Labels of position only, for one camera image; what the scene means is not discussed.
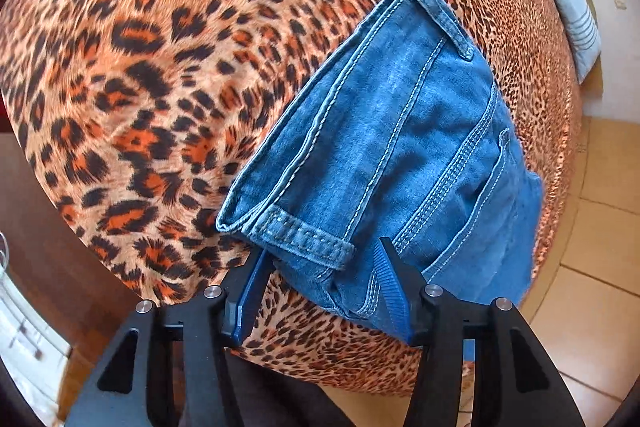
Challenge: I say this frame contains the blue denim pants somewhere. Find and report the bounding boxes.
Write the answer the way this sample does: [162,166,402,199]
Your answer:
[216,0,546,363]

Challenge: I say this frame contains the brown wooden cabinet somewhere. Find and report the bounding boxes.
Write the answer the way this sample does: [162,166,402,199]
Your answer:
[0,132,168,408]

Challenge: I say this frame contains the grey striped pillow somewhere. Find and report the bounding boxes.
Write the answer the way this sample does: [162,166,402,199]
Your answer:
[548,0,602,84]

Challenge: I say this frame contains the leopard print bedspread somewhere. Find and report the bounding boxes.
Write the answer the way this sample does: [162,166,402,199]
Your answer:
[0,0,583,408]

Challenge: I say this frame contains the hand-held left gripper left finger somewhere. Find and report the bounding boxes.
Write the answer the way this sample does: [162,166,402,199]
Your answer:
[65,249,273,427]

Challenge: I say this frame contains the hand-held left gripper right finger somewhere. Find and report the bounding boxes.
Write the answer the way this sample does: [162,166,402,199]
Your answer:
[374,237,587,427]

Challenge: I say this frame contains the white ribbed appliance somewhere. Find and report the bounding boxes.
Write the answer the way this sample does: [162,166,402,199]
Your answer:
[0,232,72,405]

